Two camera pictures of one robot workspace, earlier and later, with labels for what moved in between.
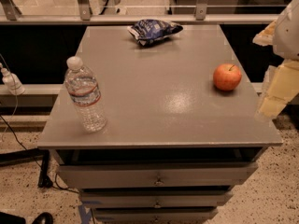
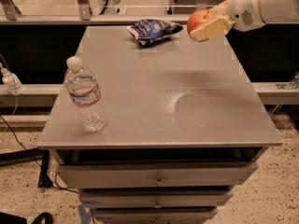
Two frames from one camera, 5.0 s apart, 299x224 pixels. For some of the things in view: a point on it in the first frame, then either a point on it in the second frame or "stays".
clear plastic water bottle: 82,86 stays
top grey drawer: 143,175 stays
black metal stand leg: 27,155 stays
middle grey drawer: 154,198 stays
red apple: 227,77 to 197,18
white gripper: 288,35 to 243,12
